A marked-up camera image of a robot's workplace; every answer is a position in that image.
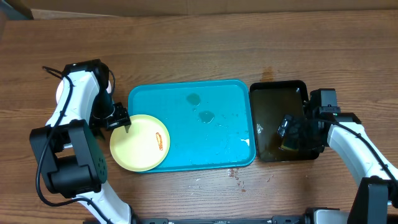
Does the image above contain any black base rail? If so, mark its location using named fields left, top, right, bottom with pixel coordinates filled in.
left=132, top=215, right=310, bottom=224

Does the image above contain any white plate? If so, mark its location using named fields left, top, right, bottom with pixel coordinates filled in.
left=55, top=81, right=113, bottom=103

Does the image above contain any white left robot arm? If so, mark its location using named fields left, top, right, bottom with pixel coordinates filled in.
left=29, top=59, right=140, bottom=223

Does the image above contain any dark object top left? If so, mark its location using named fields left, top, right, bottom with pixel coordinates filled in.
left=1, top=0, right=34, bottom=21

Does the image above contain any yellow plate with sauce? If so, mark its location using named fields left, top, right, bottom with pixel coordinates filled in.
left=109, top=114, right=170, bottom=172

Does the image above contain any black water tray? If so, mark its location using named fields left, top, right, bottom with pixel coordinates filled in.
left=249, top=80, right=320, bottom=162

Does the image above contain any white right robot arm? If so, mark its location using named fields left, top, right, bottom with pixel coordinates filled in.
left=277, top=89, right=397, bottom=224

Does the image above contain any teal plastic tray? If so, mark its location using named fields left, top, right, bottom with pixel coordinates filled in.
left=127, top=79, right=256, bottom=173

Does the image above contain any yellow green sponge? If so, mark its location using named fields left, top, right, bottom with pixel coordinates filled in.
left=280, top=139, right=300, bottom=151

